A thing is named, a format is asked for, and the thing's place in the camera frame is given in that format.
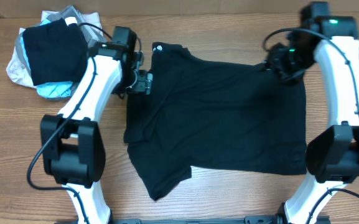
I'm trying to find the black t-shirt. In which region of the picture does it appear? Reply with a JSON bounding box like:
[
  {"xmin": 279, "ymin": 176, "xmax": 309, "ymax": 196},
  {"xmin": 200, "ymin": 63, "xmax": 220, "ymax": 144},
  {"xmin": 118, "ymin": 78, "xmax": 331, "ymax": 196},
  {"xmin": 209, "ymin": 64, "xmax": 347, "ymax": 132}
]
[{"xmin": 124, "ymin": 42, "xmax": 307, "ymax": 200}]

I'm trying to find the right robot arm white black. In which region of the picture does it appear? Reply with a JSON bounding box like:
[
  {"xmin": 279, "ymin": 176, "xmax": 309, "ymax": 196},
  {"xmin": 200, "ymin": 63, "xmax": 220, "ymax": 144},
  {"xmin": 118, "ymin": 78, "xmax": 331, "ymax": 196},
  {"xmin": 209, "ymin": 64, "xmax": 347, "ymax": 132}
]
[{"xmin": 264, "ymin": 15, "xmax": 359, "ymax": 223}]

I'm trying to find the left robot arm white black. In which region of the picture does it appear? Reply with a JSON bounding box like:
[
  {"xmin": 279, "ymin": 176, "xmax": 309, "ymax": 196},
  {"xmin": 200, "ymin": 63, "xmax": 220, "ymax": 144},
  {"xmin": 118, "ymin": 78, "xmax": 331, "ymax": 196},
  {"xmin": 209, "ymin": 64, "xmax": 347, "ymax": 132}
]
[{"xmin": 37, "ymin": 42, "xmax": 152, "ymax": 223}]

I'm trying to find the folded light blue shirt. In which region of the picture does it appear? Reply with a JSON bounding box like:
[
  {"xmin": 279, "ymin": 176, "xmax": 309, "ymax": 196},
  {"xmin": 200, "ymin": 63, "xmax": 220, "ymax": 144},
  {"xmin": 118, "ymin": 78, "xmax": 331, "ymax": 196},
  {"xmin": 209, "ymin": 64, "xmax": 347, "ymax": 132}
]
[{"xmin": 16, "ymin": 32, "xmax": 73, "ymax": 99}]

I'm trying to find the folded black shirt on pile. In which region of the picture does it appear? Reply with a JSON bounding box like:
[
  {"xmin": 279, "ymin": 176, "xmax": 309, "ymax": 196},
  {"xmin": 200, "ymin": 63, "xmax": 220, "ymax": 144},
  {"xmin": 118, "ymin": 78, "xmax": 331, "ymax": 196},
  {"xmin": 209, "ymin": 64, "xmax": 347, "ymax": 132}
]
[{"xmin": 22, "ymin": 19, "xmax": 88, "ymax": 86}]

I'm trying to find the folded grey shirt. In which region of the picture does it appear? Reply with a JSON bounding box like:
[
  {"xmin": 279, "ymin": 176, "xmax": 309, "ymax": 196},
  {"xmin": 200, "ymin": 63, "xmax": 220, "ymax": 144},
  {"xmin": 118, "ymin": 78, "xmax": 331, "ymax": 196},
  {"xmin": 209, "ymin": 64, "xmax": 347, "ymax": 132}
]
[{"xmin": 6, "ymin": 5, "xmax": 106, "ymax": 100}]

